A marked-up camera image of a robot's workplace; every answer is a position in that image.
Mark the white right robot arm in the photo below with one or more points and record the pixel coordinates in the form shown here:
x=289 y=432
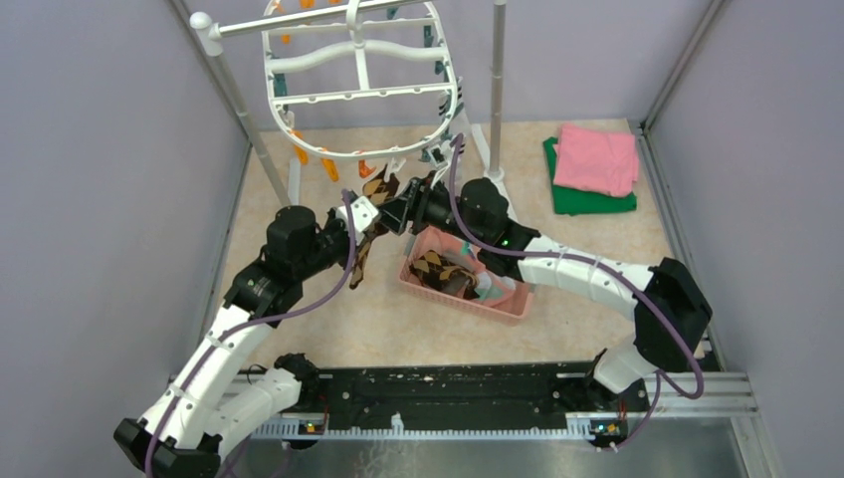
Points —
x=666 y=305

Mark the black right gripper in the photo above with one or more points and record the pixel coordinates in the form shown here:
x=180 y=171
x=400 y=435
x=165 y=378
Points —
x=413 y=206

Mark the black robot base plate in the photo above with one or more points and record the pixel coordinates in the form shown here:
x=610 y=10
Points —
x=545 y=398

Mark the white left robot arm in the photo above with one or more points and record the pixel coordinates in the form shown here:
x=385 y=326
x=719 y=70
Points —
x=190 y=429

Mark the brown argyle sock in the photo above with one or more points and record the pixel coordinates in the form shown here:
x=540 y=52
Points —
x=436 y=272
x=378 y=189

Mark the pink folded cloth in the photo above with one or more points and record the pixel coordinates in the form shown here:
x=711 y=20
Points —
x=603 y=162

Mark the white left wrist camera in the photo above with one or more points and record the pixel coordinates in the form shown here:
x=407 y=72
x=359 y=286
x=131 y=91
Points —
x=359 y=213

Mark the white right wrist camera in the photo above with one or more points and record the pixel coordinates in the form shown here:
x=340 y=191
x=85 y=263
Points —
x=440 y=155

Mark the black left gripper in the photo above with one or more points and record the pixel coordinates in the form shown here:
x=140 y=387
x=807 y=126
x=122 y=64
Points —
x=332 y=221

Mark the pink plastic basket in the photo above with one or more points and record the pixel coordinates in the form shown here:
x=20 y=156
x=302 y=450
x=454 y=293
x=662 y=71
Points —
x=511 y=312

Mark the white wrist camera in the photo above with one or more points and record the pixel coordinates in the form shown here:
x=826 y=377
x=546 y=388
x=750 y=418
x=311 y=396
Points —
x=359 y=213
x=440 y=155

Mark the pink striped sock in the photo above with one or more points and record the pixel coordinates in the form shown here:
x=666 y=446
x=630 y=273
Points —
x=485 y=287

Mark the white oval clip hanger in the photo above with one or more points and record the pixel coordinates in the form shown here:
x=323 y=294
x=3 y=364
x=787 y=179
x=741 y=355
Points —
x=359 y=47

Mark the green folded cloth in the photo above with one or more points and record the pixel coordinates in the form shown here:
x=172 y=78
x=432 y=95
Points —
x=572 y=202

